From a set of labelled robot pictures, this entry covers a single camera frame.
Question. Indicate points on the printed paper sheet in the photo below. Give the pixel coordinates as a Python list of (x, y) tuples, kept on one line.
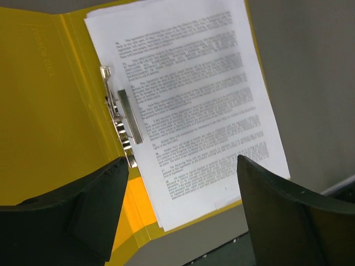
[(144, 202), (198, 92)]

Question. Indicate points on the yellow plastic folder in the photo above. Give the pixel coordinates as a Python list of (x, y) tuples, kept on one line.
[(55, 124)]

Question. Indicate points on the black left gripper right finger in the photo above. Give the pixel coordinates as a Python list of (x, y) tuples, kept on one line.
[(291, 225)]

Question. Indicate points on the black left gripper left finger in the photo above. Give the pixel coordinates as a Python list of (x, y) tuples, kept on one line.
[(72, 225)]

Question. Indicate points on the metal folder clip mechanism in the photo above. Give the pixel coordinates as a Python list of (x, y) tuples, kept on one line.
[(123, 118)]

